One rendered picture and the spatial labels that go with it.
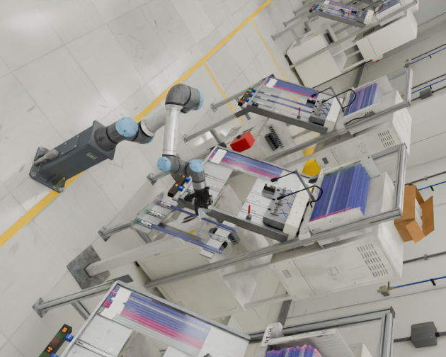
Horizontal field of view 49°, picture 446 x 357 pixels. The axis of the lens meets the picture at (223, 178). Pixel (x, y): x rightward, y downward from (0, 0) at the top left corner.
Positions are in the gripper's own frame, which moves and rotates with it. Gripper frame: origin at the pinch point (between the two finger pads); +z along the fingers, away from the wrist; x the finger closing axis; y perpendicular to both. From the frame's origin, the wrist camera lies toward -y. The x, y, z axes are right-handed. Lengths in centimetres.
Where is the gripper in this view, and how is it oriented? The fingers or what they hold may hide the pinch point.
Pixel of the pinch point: (201, 217)
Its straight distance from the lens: 279.4
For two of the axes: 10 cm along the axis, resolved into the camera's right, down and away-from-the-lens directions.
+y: 9.1, 0.8, -4.0
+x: 3.9, -4.5, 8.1
